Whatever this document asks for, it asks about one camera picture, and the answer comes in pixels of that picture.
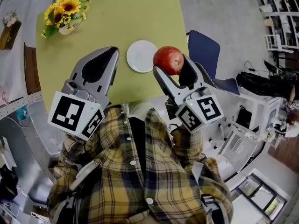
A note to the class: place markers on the white round plate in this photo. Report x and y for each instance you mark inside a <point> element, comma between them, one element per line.
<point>140,56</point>

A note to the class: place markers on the red apple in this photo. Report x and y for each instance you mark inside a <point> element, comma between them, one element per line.
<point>167,59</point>

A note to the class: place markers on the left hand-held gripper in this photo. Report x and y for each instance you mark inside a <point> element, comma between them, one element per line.
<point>67,112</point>

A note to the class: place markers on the black bag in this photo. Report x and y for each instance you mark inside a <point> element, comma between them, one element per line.
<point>244,118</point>

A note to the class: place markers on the blue chair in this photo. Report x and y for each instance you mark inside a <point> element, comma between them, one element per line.
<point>203,50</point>

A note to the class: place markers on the person's yellow plaid shirt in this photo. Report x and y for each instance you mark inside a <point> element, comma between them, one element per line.
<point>130,176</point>

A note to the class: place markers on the white perforated shelf rail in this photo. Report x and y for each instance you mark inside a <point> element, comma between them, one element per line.
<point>16,105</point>

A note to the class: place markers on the wooden box with flowers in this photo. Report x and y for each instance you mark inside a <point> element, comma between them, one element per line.
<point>9,35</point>

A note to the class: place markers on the table with green tablecloth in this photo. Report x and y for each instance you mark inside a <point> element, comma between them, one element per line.
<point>130,17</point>

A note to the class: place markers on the sunflower bouquet in white vase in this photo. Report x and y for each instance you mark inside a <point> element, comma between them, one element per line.
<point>63,13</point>

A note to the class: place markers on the black harness buckle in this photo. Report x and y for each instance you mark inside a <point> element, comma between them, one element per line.
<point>210,203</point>

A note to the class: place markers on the white wheeled cart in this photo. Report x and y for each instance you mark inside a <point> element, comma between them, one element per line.
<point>236,146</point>

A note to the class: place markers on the grey curved desk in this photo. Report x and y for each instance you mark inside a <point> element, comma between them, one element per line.
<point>25,157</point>

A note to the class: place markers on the white storage shelving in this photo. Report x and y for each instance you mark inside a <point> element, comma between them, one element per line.
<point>282,17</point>

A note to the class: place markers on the person's left forearm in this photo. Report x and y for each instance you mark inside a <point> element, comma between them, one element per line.
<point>77,150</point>

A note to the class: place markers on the teal bag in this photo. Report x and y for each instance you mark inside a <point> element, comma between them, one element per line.
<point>22,113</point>

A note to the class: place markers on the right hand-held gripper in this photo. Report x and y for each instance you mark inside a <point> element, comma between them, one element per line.
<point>208,109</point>

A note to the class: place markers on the person's right forearm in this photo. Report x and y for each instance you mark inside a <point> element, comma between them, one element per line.
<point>187,146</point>

